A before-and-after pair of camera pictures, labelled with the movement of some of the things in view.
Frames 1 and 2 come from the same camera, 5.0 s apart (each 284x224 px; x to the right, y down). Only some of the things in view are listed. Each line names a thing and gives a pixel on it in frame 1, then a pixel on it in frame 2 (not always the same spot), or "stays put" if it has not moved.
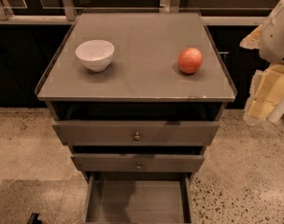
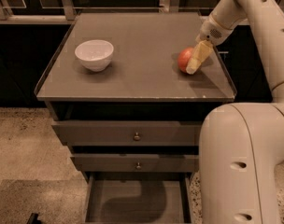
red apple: (190, 60) stays put
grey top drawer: (136, 123) stays put
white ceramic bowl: (95, 55) stays put
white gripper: (276, 42) -> (211, 32)
